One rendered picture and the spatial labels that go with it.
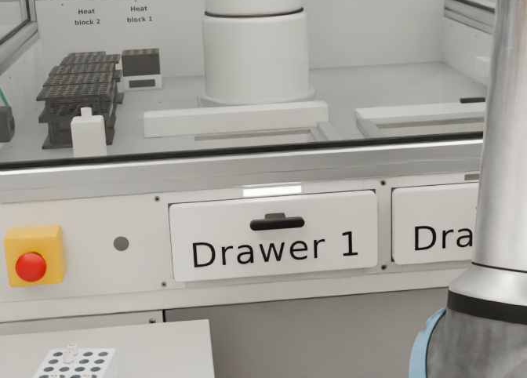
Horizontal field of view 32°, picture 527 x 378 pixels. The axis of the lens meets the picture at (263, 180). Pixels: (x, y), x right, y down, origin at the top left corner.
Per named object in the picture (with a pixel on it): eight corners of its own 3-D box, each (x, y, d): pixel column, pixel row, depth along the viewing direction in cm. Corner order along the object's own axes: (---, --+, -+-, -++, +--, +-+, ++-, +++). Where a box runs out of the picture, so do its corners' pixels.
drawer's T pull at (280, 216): (305, 227, 124) (304, 218, 123) (250, 231, 123) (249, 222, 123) (301, 219, 127) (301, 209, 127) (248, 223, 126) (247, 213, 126)
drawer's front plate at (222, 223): (377, 267, 130) (377, 193, 127) (174, 282, 128) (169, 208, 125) (375, 262, 132) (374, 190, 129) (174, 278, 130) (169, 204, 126)
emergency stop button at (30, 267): (47, 282, 120) (43, 254, 119) (16, 285, 120) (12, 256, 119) (49, 274, 123) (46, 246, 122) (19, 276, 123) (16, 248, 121)
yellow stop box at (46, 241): (62, 286, 123) (56, 236, 121) (8, 290, 122) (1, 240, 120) (66, 271, 128) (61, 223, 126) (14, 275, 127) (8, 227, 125)
